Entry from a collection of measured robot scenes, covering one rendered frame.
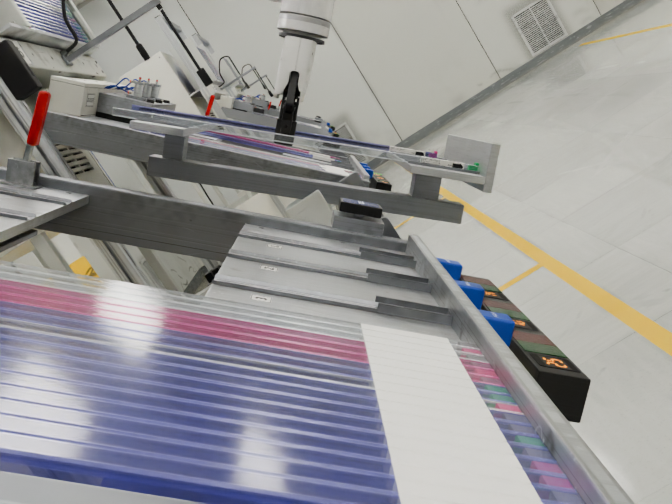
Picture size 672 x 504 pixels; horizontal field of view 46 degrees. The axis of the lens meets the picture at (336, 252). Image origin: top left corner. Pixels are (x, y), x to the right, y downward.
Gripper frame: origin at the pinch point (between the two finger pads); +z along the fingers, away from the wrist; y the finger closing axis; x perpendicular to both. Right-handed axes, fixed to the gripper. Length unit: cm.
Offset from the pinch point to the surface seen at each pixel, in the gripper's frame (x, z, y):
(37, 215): -20, 10, 58
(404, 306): 14, 9, 70
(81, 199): -19.7, 9.7, 44.1
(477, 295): 22, 9, 61
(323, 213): 8.1, 10.4, 14.0
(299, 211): 4.5, 10.7, 14.0
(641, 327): 96, 34, -60
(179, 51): -85, -23, -388
